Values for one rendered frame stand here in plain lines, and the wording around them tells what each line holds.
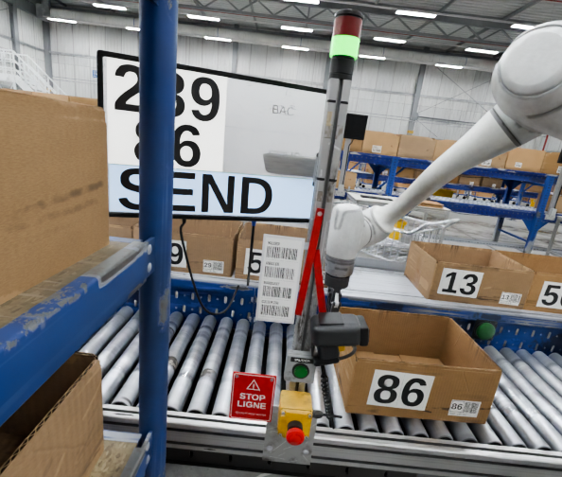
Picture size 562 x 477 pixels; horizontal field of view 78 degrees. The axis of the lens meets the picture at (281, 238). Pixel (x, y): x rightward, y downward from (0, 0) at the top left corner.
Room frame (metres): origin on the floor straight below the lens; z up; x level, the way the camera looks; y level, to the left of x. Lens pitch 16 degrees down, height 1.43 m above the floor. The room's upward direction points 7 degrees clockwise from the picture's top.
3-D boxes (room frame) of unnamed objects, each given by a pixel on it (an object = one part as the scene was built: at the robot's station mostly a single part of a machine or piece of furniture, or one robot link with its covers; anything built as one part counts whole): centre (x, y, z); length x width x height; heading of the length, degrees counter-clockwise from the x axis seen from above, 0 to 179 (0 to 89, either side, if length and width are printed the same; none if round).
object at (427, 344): (0.94, -0.41, 0.83); 0.39 x 0.29 x 0.17; 92
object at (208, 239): (1.43, 0.38, 0.96); 0.39 x 0.29 x 0.17; 90
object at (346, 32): (0.71, -0.08, 1.62); 0.05 x 0.05 x 0.06
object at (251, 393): (0.68, -0.01, 0.85); 0.16 x 0.01 x 0.13; 91
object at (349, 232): (1.02, -0.19, 1.20); 0.13 x 0.11 x 0.16; 142
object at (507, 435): (0.99, -0.67, 0.72); 0.52 x 0.05 x 0.05; 1
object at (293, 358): (0.68, -0.08, 0.95); 0.07 x 0.03 x 0.07; 91
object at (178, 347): (0.98, 0.30, 0.72); 0.52 x 0.05 x 0.05; 1
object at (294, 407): (0.65, -0.11, 0.84); 0.15 x 0.09 x 0.07; 91
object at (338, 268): (1.00, -0.18, 1.09); 0.09 x 0.09 x 0.06
